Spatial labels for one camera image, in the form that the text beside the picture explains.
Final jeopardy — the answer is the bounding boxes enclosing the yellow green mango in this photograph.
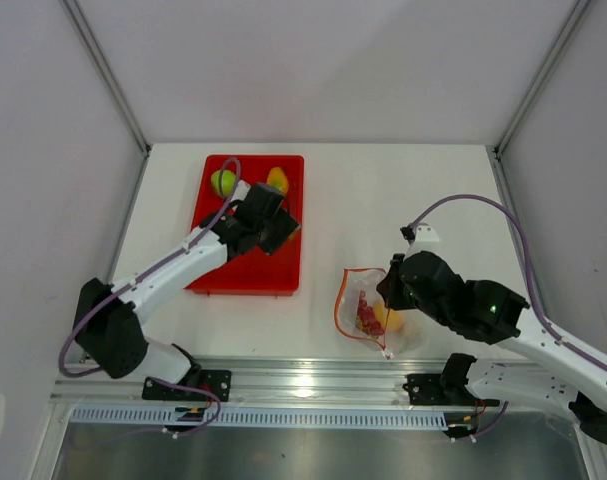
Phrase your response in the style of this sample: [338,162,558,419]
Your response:
[266,167,290,195]

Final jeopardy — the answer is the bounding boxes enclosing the green apple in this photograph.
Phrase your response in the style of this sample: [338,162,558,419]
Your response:
[210,169,237,198]

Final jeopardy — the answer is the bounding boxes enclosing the orange yellow fruit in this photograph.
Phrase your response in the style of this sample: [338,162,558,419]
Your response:
[373,300,404,333]

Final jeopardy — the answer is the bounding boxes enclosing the red plastic tray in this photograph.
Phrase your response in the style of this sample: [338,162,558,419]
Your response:
[188,154,304,296]

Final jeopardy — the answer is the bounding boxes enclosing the clear zip top bag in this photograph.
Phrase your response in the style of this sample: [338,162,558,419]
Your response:
[334,268,424,360]

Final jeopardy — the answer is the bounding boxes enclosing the red grape bunch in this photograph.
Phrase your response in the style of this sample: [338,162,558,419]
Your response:
[355,290,385,339]

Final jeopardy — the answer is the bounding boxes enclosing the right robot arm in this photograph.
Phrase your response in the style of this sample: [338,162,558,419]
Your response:
[376,251,607,445]

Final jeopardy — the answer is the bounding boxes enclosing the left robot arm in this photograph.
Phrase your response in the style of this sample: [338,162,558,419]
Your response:
[58,183,300,400]

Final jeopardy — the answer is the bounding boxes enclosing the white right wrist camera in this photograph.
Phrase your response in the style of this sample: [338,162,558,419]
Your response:
[400,224,440,249]

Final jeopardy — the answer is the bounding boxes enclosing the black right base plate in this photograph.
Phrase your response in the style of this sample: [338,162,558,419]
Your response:
[402,373,501,407]

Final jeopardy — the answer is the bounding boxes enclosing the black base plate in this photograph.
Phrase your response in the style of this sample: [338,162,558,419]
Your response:
[142,369,232,402]
[402,373,501,407]

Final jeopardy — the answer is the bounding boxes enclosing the aluminium front rail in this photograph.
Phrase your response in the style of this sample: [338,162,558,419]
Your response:
[50,358,446,409]

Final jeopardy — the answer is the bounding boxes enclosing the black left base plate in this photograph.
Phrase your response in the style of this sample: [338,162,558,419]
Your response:
[142,369,232,402]

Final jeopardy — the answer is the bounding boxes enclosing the white slotted cable duct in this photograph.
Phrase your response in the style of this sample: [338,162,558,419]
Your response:
[70,404,448,431]

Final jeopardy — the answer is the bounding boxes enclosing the left aluminium frame post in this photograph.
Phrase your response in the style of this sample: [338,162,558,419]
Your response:
[59,0,151,157]

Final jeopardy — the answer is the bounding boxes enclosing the aluminium frame post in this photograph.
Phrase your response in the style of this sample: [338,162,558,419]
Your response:
[59,0,151,157]
[492,0,595,160]

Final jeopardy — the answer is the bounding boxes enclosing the right aluminium frame post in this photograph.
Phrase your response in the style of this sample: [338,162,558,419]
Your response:
[492,0,595,160]

